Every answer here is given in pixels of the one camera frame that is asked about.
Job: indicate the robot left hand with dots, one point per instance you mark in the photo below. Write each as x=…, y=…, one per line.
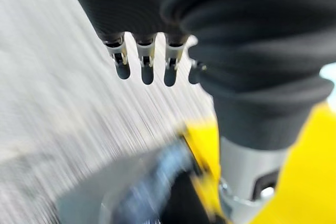
x=236, y=37

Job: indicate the yellow snack bag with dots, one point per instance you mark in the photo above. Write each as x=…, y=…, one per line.
x=309, y=169

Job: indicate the small grey trash bin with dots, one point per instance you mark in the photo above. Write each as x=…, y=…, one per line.
x=86, y=195

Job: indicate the pale blue object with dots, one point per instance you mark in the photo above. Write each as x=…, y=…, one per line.
x=329, y=73

